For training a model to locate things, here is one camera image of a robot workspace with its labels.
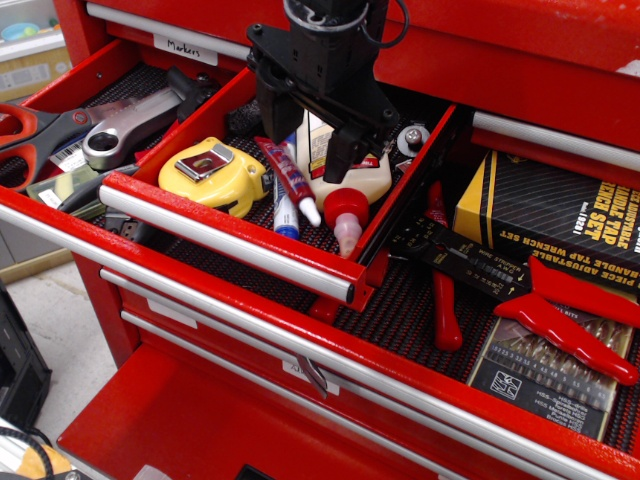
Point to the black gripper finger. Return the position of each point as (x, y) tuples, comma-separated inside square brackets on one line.
[(279, 111), (350, 144)]

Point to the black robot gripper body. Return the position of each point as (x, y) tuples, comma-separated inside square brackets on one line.
[(327, 56)]

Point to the red glue tube white cap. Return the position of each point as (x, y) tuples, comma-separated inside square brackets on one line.
[(287, 171)]

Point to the white wood glue bottle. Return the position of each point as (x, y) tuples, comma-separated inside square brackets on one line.
[(345, 205)]

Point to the small red open drawer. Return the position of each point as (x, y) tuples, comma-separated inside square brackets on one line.
[(311, 263)]

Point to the black tool under drawer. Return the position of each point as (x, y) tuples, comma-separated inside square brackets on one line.
[(125, 226)]

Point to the black foam block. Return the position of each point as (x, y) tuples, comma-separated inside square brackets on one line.
[(245, 119)]

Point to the silver round metal part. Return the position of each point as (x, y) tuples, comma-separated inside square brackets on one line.
[(411, 139)]

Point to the blue white marker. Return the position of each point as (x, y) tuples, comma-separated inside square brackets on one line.
[(285, 213)]

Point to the black utility knife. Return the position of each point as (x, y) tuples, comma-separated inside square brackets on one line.
[(192, 92)]

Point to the yellow tape measure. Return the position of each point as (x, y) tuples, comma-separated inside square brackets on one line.
[(216, 175)]

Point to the white markers label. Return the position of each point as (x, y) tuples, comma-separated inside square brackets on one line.
[(185, 49)]

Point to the silver ratchet wrench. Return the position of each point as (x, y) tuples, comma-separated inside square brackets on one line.
[(107, 145)]

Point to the red metal tool chest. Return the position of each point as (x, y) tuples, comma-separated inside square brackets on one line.
[(216, 380)]

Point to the green clear plastic box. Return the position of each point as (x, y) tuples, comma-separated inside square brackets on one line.
[(73, 192)]

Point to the black yellow tap wrench box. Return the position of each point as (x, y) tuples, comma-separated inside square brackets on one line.
[(571, 222)]

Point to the orange grey scissors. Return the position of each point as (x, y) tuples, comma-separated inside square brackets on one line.
[(29, 137)]

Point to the drill bit set case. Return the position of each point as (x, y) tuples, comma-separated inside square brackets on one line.
[(527, 371)]

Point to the black box on floor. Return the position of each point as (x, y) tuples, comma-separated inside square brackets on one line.
[(25, 377)]

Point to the red handled pliers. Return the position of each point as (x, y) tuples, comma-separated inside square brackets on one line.
[(448, 335)]

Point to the red handled wire stripper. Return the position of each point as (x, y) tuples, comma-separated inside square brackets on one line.
[(529, 293)]

